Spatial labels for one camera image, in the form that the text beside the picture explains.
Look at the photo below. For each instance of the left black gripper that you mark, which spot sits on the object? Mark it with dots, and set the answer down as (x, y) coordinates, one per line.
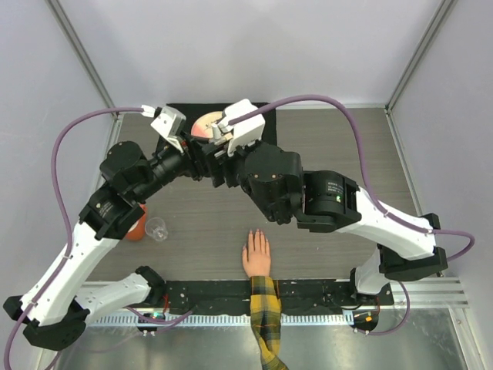
(197, 163)

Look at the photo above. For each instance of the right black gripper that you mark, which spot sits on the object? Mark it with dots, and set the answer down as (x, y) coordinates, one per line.
(226, 165)

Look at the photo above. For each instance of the glitter nail polish bottle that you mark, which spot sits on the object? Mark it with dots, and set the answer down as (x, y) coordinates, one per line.
(226, 137)

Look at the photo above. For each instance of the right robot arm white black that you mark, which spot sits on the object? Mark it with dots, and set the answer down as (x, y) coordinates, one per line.
(325, 201)

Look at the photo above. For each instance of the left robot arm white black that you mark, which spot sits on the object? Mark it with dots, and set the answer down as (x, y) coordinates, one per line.
(54, 314)

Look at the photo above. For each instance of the yellow plaid sleeve forearm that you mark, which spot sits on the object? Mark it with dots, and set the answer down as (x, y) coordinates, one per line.
(265, 321)

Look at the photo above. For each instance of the mannequin hand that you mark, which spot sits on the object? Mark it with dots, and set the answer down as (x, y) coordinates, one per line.
(256, 257)

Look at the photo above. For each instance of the pink cream plate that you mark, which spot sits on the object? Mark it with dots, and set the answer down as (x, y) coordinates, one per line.
(202, 127)

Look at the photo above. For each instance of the black cloth placemat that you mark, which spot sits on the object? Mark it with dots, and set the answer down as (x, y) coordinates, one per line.
(193, 111)

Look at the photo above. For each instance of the clear plastic cup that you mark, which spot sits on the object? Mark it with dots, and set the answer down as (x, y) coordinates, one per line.
(155, 228)

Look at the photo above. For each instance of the orange mug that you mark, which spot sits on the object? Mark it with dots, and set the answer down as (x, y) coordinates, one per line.
(137, 231)

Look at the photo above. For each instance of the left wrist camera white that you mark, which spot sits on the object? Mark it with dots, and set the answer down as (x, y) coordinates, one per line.
(166, 122)

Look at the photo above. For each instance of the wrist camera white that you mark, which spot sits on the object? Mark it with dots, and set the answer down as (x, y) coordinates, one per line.
(166, 122)
(246, 132)

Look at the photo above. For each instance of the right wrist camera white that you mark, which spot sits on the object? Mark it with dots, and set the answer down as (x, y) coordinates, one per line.
(246, 132)

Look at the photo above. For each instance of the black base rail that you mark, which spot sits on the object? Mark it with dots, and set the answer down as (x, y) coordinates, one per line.
(298, 297)

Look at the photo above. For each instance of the white cable duct strip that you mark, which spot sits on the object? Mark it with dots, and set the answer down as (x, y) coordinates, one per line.
(126, 319)

